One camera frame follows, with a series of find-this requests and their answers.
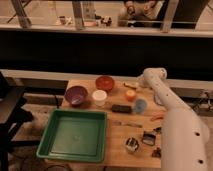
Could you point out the orange apple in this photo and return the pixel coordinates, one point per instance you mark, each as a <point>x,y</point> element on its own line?
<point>130,95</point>

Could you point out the green plastic tray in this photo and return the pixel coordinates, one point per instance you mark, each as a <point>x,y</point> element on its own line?
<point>74,135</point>

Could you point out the blue plastic cup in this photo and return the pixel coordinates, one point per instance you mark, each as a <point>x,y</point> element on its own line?
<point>140,106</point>

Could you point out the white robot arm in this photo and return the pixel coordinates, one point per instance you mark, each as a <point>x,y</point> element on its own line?
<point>184,134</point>

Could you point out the bunch of dark grapes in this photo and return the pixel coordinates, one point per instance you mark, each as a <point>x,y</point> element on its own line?
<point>156,152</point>

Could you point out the red bowl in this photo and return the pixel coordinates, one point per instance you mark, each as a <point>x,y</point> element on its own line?
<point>105,83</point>

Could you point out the metal measuring cup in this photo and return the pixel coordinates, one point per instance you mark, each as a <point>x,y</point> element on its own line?
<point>149,138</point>

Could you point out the purple bowl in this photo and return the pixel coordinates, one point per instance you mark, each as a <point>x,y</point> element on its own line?
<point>76,95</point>

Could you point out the yellow banana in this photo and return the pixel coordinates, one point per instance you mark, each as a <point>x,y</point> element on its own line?
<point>131,85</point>

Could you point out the white plastic cup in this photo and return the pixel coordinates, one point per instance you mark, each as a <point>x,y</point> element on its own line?
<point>99,97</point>

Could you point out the orange carrot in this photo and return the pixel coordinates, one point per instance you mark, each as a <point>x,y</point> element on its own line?
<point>157,117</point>

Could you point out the metal fork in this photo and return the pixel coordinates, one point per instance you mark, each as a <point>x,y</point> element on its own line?
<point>127,124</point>

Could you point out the black chair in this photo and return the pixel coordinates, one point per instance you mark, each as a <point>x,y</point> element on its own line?
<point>12,117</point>

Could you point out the black rectangular block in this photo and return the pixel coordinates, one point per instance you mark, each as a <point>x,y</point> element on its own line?
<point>121,108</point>

